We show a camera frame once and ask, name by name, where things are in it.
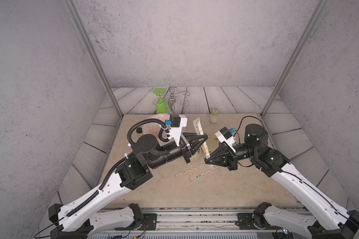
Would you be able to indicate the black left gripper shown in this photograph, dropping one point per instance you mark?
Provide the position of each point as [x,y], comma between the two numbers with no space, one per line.
[190,147]

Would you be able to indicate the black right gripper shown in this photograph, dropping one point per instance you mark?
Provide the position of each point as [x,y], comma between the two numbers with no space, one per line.
[227,158]

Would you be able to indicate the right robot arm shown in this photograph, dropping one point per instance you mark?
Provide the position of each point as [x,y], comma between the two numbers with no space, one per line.
[328,220]

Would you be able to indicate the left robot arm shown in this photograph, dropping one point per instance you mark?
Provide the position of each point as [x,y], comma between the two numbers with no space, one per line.
[84,217]

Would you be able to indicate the wrapped chopsticks left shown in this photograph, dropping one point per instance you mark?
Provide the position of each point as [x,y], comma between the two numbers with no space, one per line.
[189,170]

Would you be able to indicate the wrapped chopsticks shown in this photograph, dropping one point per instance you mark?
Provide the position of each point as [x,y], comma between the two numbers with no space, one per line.
[204,173]
[189,170]

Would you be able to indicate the wrapped chopsticks middle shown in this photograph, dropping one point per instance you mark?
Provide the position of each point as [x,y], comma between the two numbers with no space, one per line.
[204,173]

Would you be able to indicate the cream plate with dark patch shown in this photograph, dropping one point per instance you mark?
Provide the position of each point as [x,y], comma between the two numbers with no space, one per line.
[196,155]

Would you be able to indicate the white shaker bottle beige cap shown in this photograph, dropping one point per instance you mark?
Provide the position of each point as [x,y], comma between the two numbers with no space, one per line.
[213,118]

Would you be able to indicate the chrome cup holder stand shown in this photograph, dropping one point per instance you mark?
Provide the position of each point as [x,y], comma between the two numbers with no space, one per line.
[174,96]

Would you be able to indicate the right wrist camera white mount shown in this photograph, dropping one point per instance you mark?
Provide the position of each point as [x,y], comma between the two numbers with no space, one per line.
[225,137]

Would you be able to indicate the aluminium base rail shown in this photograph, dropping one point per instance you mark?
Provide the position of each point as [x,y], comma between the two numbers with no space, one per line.
[199,223]

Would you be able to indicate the right aluminium frame post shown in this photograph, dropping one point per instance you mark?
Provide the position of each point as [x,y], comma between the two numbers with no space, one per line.
[306,34]

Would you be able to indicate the aluminium frame post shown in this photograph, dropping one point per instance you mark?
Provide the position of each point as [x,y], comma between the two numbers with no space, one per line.
[306,34]
[80,28]

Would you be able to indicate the left aluminium frame post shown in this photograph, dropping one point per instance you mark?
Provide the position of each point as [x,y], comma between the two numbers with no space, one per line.
[80,28]

